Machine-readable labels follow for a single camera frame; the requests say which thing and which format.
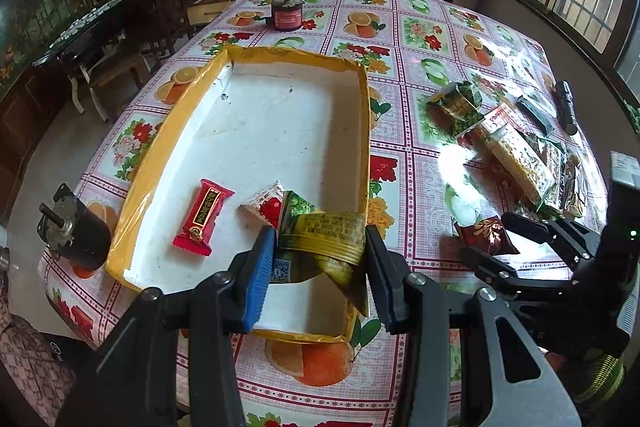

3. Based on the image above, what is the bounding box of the black electric motor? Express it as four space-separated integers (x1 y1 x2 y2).
39 183 113 270

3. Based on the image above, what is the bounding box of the yellow-edged white cardboard box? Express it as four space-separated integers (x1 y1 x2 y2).
105 46 373 345

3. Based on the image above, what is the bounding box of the dark red jar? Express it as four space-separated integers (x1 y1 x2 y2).
270 0 304 32

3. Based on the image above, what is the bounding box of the green pea snack packet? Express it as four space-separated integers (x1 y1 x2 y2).
525 132 568 168
426 82 484 138

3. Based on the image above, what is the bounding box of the flower painting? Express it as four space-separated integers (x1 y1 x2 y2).
0 0 88 82

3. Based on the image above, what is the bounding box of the long cracker packet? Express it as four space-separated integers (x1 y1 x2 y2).
482 127 558 208

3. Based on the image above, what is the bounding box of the wooden side table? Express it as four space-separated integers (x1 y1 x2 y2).
187 0 236 25

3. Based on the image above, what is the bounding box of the person's patterned clothing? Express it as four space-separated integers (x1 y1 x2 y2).
0 297 76 427

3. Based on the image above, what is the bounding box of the dark red snack packet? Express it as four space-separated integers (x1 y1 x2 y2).
452 215 521 258

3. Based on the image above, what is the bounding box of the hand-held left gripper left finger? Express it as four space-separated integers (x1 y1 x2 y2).
55 224 278 427

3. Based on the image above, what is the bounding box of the row of mahjong tiles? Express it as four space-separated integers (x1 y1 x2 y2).
50 0 136 42

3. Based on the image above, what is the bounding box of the white red snack packet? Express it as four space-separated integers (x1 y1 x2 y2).
240 180 286 230

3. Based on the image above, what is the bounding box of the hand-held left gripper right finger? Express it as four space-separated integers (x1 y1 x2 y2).
364 226 583 427

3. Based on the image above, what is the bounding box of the black glossy table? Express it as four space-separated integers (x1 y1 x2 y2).
32 0 143 68

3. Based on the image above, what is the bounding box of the orange cracker packet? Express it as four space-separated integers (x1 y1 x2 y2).
470 104 526 145

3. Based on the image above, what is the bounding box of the silver foil snack packet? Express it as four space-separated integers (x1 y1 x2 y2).
560 152 601 218

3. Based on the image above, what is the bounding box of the dark grey snack packet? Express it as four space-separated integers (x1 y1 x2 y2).
515 94 556 135

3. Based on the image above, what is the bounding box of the green yellow snack packet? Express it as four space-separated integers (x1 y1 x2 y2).
272 190 371 318

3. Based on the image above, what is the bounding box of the floral fruit print tablecloth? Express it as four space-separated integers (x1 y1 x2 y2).
37 0 613 427

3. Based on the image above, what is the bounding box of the black flashlight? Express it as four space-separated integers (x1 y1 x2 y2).
554 80 580 136

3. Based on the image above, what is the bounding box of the gold coiled spring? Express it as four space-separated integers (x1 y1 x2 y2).
570 352 626 400

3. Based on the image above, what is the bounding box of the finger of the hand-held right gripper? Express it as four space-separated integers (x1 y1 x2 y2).
459 246 631 353
501 212 602 269

